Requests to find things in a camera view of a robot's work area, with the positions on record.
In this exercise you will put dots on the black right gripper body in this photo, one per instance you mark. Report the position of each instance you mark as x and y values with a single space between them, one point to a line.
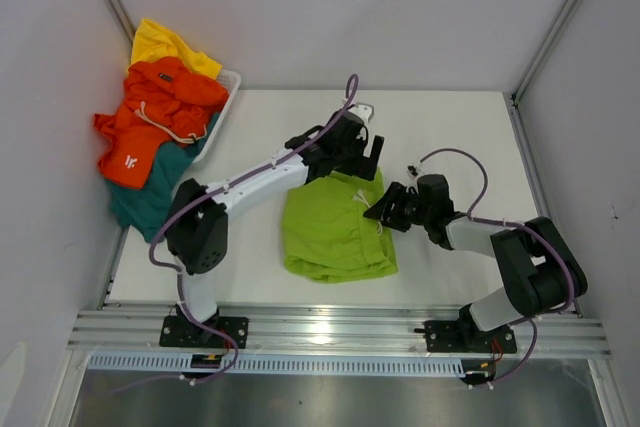
427 216

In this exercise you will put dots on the orange shorts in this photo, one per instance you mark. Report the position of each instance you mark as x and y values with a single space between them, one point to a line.
164 102

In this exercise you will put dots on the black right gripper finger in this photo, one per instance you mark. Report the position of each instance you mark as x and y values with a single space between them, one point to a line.
401 216
395 192

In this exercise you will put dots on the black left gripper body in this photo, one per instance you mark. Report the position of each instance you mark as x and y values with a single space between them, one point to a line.
348 157

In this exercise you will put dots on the aluminium corner post right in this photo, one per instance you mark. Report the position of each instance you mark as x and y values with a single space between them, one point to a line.
553 34

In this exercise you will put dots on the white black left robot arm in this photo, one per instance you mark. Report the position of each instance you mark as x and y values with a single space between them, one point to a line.
200 214

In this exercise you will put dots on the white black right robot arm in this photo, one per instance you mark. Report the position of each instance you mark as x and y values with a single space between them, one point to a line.
539 272

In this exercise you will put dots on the teal shorts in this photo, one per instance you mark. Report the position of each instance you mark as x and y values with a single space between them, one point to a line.
147 209

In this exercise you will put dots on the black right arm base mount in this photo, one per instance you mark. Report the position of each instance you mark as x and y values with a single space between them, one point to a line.
463 336

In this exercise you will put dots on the aluminium frame rail front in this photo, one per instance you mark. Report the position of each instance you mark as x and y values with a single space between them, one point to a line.
332 330

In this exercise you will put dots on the lime green shorts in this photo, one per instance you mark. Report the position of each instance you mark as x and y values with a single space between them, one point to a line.
327 239

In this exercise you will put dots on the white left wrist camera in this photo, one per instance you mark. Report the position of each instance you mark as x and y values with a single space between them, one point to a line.
362 110

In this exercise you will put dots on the white plastic laundry basket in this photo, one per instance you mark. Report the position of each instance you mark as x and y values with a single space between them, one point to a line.
231 81

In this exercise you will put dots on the yellow shorts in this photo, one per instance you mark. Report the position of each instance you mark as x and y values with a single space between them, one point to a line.
152 41

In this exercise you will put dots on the white slotted cable duct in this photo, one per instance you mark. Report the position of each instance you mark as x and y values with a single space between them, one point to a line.
412 366

